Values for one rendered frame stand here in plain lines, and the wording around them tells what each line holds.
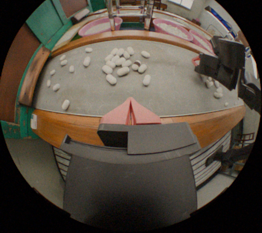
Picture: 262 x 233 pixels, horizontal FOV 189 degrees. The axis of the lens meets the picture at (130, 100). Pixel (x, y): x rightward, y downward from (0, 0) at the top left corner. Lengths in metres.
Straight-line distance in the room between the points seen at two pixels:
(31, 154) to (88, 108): 1.33
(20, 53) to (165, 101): 0.65
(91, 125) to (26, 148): 1.30
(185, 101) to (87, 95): 0.29
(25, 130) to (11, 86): 0.21
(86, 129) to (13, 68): 0.46
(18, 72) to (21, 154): 1.08
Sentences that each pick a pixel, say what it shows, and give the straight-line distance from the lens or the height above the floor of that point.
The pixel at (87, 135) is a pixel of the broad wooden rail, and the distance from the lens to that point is 0.20.
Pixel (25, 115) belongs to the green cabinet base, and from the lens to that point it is 0.50.
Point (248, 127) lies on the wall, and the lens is 5.03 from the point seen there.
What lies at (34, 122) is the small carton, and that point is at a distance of 0.43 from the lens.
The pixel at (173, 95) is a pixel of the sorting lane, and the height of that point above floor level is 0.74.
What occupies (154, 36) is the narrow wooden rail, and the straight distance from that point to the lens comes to 0.37.
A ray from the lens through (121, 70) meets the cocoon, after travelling 0.22.
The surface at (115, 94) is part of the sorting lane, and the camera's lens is 0.21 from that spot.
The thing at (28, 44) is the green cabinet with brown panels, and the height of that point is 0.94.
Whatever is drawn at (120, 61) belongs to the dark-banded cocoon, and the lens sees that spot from 0.24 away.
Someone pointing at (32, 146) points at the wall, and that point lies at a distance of 1.45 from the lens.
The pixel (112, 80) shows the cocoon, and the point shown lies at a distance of 0.21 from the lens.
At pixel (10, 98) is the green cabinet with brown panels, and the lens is 0.49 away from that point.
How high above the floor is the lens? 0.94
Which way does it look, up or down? 76 degrees down
